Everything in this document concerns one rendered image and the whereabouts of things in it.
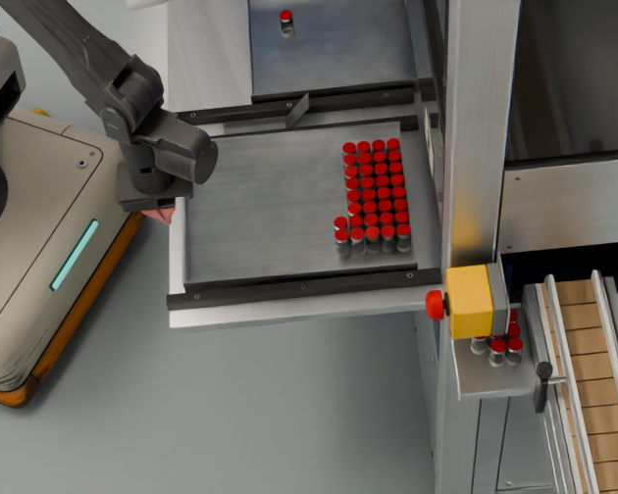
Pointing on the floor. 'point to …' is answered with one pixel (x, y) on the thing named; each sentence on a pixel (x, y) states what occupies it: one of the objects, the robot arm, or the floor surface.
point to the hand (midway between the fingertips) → (168, 217)
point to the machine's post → (471, 195)
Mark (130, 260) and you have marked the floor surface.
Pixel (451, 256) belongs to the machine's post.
